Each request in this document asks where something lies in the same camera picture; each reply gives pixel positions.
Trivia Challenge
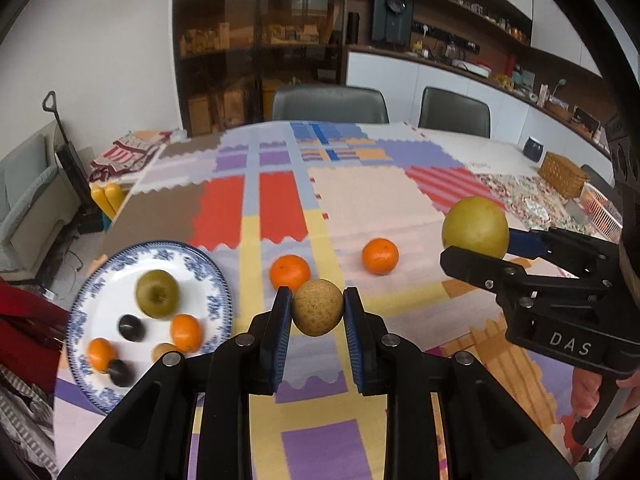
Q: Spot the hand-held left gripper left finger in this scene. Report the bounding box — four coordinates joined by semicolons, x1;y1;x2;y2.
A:
59;286;293;480

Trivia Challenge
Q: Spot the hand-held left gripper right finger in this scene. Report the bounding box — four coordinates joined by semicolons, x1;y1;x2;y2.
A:
343;287;583;480

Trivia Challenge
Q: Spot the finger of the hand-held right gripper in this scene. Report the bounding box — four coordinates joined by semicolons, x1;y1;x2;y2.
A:
507;226;621;282
439;246;616;311

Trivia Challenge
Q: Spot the round yellow pear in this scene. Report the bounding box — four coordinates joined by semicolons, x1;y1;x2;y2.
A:
442;197;511;260

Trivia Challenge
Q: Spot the large brown fruit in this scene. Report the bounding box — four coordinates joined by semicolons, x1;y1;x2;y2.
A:
292;280;345;337

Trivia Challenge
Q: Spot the orange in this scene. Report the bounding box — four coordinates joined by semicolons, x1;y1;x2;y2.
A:
170;313;203;352
270;255;312;291
362;238;400;276
87;338;117;373

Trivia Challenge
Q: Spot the small brown fruit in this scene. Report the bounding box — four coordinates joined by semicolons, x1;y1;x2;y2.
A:
151;342;181;364

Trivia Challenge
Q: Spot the green apple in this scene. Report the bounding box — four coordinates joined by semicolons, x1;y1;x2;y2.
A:
136;270;181;320

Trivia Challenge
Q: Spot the dark plum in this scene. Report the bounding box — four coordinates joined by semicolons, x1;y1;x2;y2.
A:
117;315;147;343
107;359;135;387

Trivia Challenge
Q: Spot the blue-rimmed white plate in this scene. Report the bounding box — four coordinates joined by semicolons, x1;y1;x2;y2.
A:
66;241;233;415

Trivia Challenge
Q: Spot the person's right hand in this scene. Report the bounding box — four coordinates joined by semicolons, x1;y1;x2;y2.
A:
571;367;607;421

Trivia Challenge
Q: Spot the wicker basket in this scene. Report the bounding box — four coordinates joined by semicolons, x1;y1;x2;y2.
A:
538;152;590;200

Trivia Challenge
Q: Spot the white plastic basket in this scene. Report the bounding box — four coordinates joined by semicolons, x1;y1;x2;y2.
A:
580;183;623;241

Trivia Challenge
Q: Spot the dark blue jar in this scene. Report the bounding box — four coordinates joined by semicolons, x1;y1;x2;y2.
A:
522;136;545;163

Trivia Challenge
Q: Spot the grey dining chair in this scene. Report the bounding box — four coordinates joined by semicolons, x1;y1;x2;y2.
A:
580;164;615;196
418;86;492;138
271;86;390;125

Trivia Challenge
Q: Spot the colourful patchwork tablecloth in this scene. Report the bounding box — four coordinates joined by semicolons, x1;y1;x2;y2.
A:
52;120;576;480

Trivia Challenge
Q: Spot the white box appliance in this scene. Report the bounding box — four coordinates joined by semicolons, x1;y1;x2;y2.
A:
452;60;491;79

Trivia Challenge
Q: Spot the white base cabinet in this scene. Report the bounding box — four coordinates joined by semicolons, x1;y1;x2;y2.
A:
346;45;613;161

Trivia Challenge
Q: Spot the yellow plastic object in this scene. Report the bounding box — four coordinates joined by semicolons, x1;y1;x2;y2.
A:
90;182;124;221

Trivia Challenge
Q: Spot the folded red striped cloth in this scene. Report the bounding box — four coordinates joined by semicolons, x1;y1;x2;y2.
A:
90;131;188;183

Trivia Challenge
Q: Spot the black upright vacuum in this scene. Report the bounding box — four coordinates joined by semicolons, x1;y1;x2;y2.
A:
42;91;103;235

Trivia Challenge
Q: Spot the grey sofa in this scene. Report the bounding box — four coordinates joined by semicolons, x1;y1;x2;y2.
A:
0;132;96;272

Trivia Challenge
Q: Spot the dark glass cabinet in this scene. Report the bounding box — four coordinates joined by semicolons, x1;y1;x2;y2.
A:
172;0;351;136

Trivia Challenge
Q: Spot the wooden wall shelf unit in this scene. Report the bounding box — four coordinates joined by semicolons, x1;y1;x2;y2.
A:
347;0;616;111

